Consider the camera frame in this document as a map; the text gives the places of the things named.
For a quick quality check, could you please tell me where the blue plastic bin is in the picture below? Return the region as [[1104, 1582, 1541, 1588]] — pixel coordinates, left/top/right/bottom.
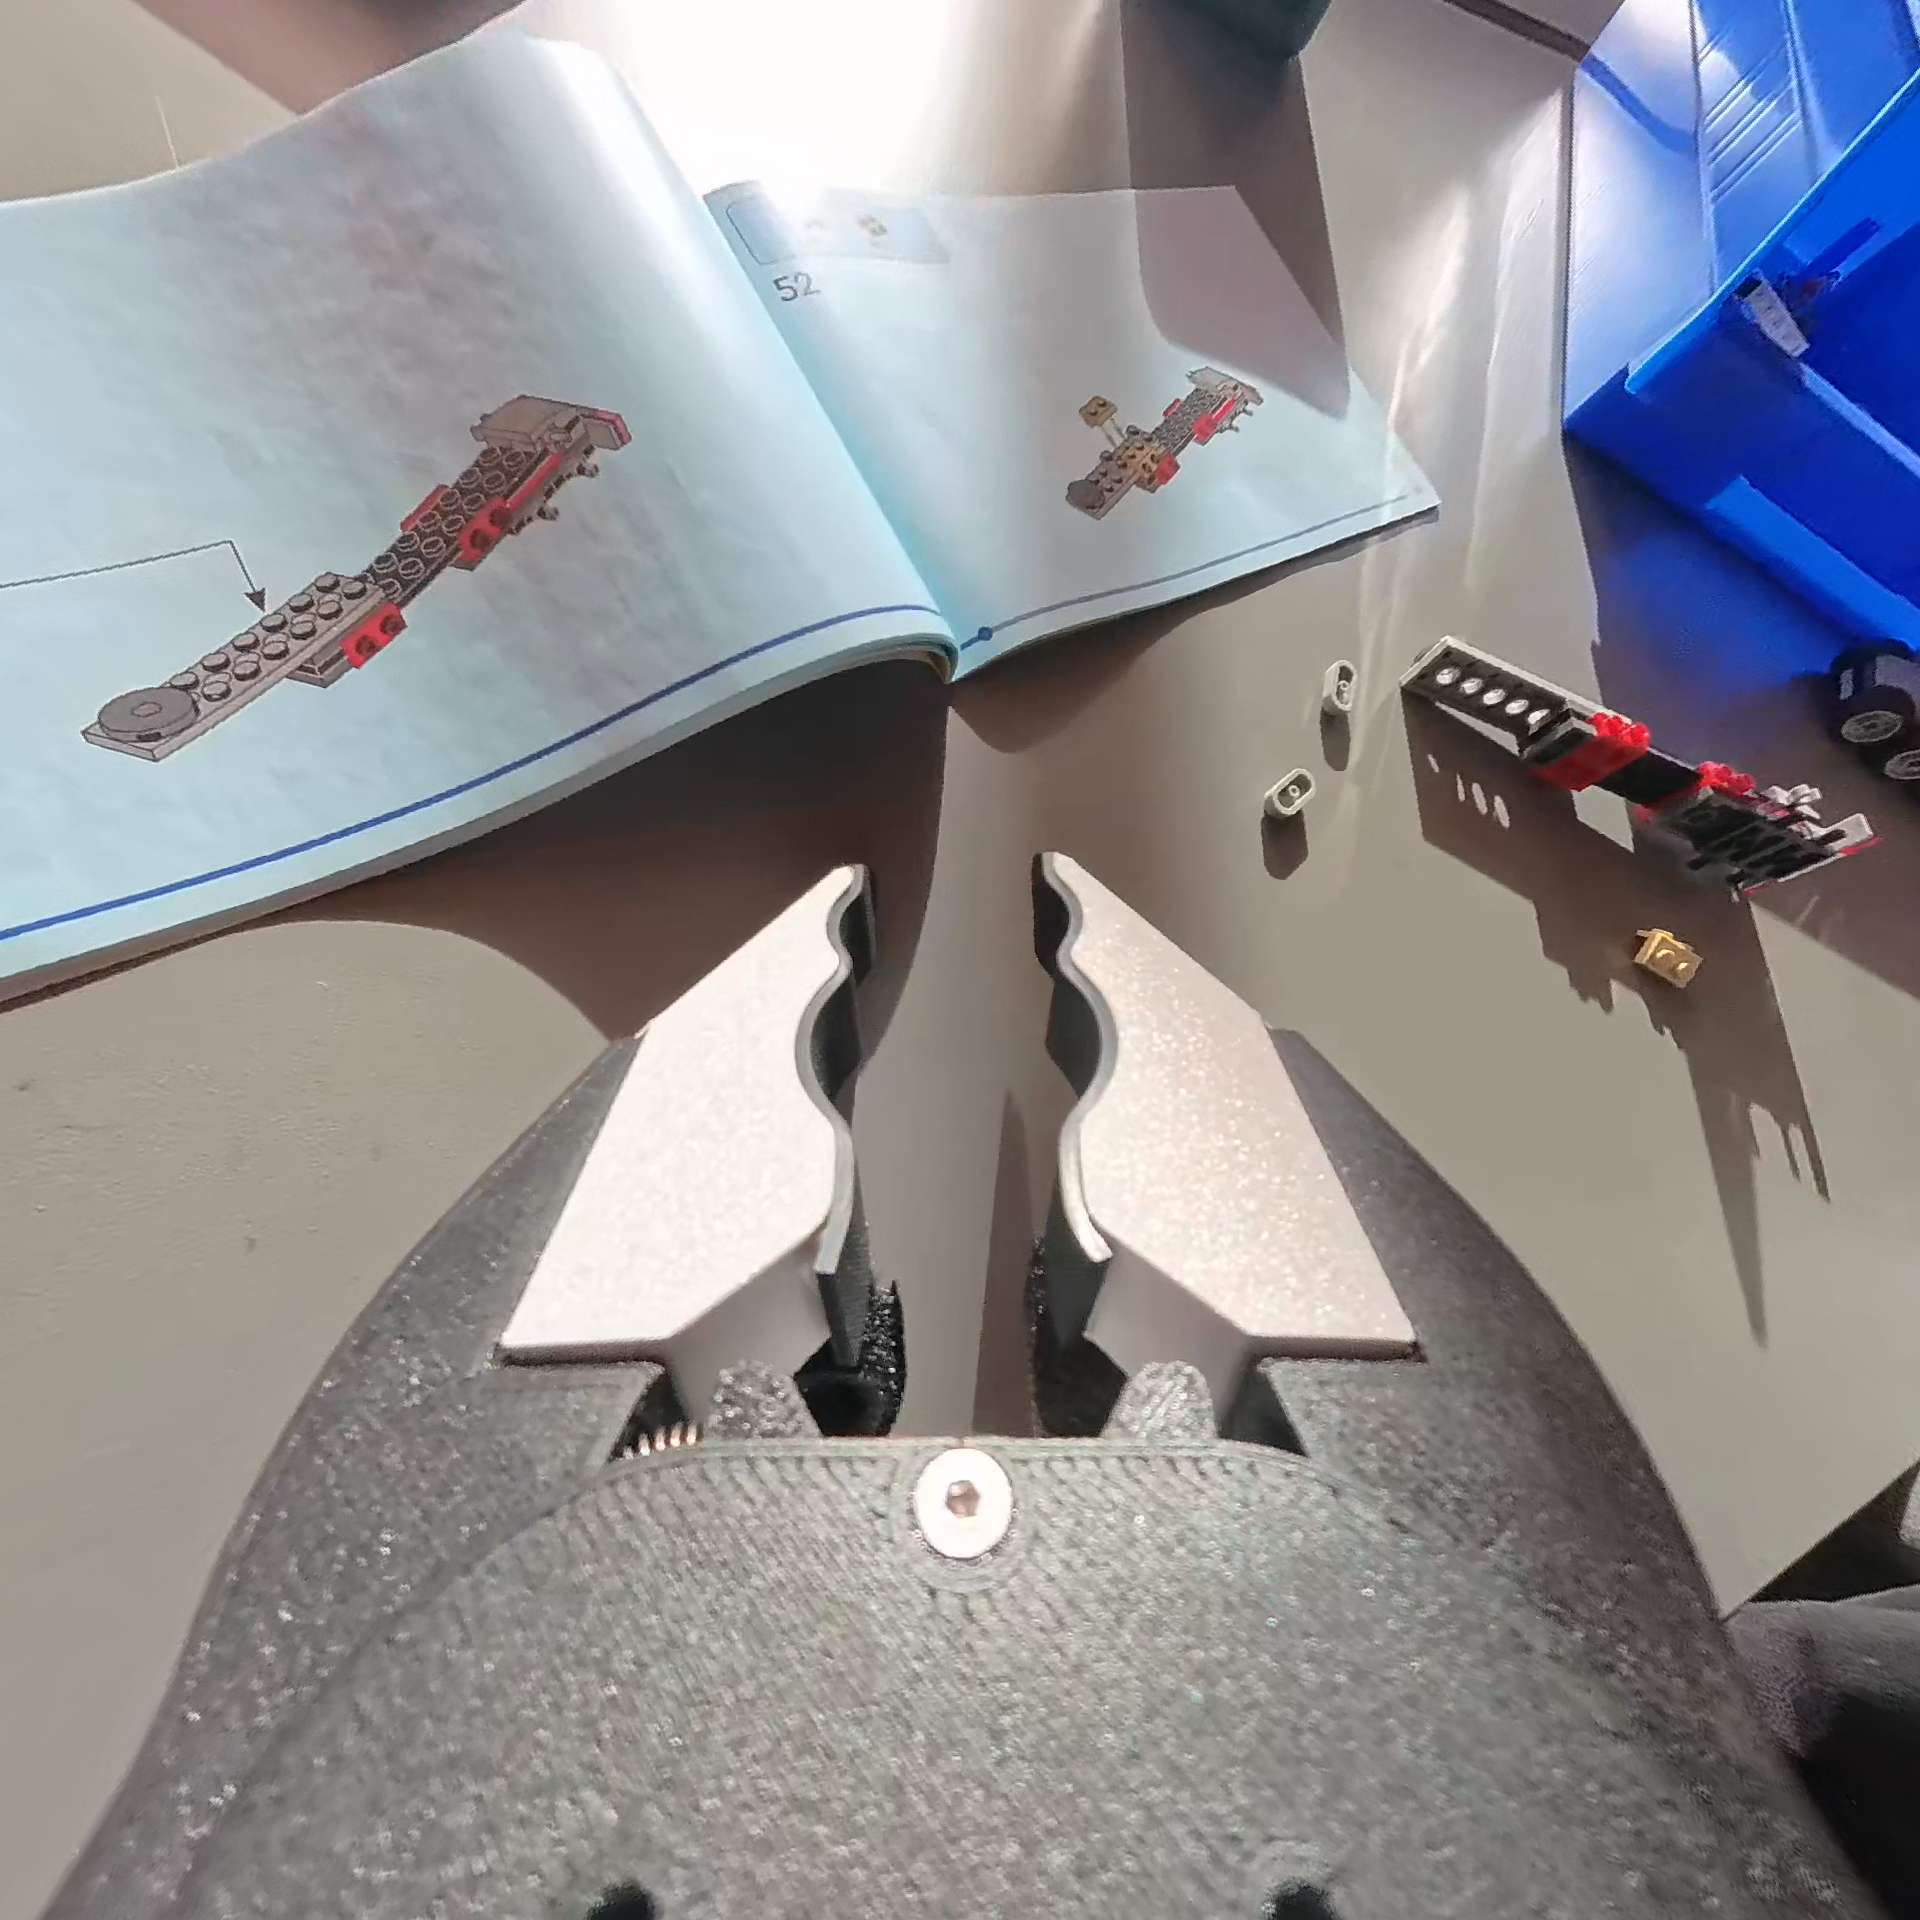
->
[[1559, 0, 1920, 651]]

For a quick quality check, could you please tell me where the grey toy brick truck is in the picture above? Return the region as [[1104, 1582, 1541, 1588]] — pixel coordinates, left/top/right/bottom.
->
[[1819, 641, 1920, 786]]

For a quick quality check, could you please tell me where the grey desk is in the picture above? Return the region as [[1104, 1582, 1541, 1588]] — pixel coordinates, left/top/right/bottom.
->
[[0, 0, 1920, 1626]]

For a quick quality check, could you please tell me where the red grey toy brick model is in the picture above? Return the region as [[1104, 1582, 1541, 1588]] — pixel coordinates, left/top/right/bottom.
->
[[1396, 636, 1880, 907]]

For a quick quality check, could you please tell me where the light blue instruction booklet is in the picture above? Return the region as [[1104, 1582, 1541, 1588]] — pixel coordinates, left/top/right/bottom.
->
[[0, 29, 1444, 1012]]

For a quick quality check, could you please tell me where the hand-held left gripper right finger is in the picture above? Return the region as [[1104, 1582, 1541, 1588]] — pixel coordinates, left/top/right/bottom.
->
[[1028, 853, 1421, 1434]]

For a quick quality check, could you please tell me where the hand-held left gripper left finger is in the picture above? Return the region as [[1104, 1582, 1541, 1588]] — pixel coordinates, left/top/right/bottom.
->
[[498, 864, 906, 1413]]

